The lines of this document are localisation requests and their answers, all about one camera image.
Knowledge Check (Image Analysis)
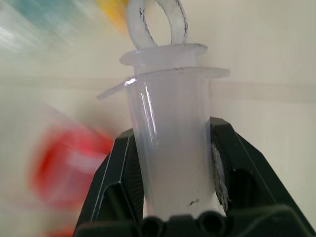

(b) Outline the translucent white plastic syringe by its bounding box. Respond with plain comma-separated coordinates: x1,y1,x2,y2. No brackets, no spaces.
96,0,231,219

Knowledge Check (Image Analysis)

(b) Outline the clear cup with red liquid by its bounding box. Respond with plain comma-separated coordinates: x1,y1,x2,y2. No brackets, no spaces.
31,123,114,210

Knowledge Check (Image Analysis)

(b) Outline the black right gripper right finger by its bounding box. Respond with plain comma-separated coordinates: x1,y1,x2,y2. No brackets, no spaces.
208,117,316,237

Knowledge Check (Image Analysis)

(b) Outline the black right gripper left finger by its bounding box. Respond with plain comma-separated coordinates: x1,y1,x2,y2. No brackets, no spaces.
75,128,144,237

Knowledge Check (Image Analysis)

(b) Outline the yellow plastic cup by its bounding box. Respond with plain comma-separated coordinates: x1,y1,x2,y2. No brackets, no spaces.
95,0,131,34

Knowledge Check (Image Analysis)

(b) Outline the blue plastic cup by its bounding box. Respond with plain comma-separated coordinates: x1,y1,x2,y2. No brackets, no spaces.
9,0,99,47

